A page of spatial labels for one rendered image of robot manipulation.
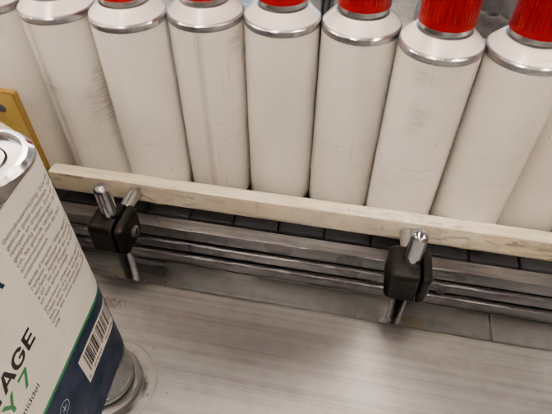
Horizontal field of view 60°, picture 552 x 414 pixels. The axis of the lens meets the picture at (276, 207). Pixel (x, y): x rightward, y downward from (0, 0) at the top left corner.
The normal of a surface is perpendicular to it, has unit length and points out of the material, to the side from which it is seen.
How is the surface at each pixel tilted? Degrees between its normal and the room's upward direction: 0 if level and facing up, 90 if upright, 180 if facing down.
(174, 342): 0
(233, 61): 90
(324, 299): 0
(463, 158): 90
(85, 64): 90
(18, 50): 90
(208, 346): 0
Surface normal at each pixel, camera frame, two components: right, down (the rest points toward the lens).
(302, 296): 0.00, -0.70
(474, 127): -0.90, 0.30
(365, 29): -0.06, -0.04
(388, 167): -0.76, 0.47
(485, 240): -0.19, 0.70
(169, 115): 0.73, 0.49
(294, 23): 0.22, 0.00
